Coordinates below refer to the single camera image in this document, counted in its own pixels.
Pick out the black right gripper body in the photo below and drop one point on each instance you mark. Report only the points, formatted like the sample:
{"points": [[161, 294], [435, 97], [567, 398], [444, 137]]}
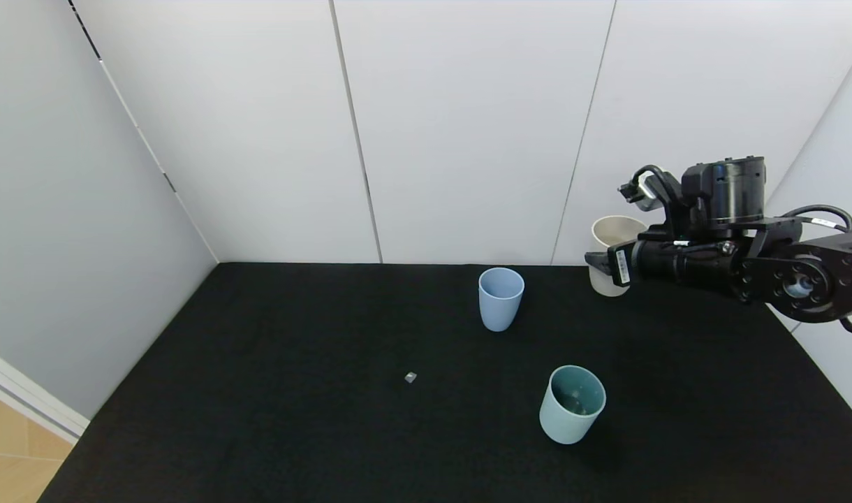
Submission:
{"points": [[621, 266]]}

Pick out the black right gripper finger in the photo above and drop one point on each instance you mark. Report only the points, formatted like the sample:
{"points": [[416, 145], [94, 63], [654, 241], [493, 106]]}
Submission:
{"points": [[604, 265]]}

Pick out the cream pink plastic cup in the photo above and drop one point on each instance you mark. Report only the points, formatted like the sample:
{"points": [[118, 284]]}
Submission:
{"points": [[611, 234]]}

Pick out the periwinkle blue plastic cup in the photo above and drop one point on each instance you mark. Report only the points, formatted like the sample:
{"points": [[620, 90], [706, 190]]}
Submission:
{"points": [[499, 307]]}

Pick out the light teal plastic cup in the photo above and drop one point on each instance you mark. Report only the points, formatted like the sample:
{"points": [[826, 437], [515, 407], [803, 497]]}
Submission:
{"points": [[562, 423]]}

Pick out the white baseboard strip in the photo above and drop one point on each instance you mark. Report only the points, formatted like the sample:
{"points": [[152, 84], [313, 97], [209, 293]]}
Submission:
{"points": [[28, 405]]}

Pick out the white black wrist camera box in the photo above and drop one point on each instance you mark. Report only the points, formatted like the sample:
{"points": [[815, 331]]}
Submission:
{"points": [[639, 194]]}

